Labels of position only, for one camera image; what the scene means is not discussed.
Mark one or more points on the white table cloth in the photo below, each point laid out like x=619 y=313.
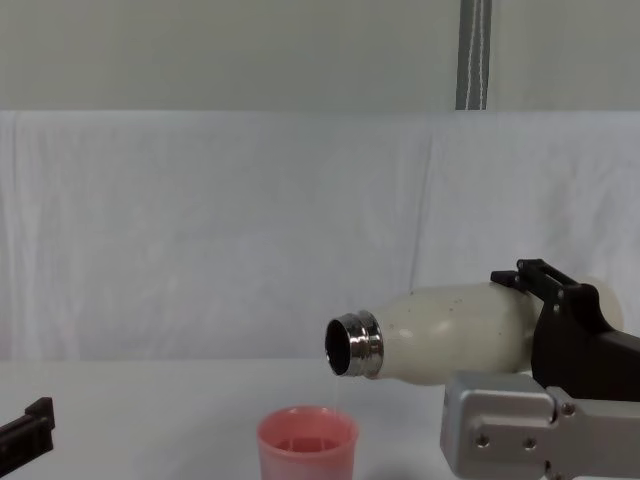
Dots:
x=150 y=425

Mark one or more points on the cream vacuum bottle steel neck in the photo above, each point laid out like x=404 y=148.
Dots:
x=450 y=330

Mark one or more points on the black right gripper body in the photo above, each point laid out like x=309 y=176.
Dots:
x=575 y=345

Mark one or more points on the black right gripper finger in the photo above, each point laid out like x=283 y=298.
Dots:
x=537 y=277

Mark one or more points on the pink cup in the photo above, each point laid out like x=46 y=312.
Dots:
x=305 y=460

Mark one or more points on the grey striped post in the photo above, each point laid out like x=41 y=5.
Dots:
x=472 y=55

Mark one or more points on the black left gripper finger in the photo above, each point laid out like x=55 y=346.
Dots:
x=35 y=430

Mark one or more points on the white draped backdrop cloth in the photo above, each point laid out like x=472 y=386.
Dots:
x=200 y=225

